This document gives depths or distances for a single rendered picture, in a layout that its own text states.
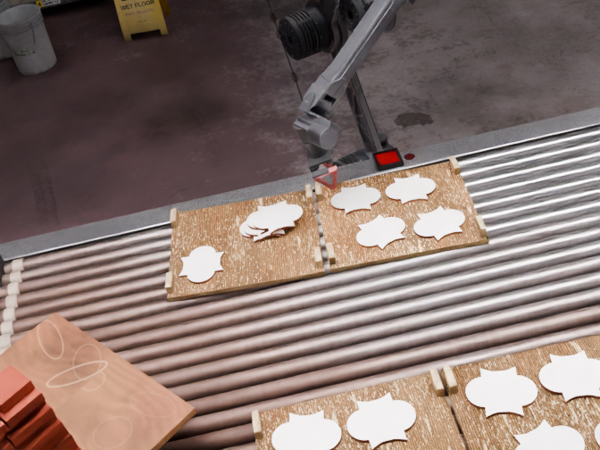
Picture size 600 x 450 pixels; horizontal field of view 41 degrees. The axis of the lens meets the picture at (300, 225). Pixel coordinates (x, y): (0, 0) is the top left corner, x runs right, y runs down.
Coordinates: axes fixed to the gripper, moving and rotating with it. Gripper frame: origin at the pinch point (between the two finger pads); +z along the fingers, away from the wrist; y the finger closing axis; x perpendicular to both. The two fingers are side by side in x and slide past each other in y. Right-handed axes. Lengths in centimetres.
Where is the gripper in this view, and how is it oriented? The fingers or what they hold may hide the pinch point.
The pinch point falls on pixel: (330, 175)
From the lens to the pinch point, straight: 220.3
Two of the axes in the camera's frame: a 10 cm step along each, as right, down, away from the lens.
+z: 3.9, 6.7, 6.3
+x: -9.2, 3.5, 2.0
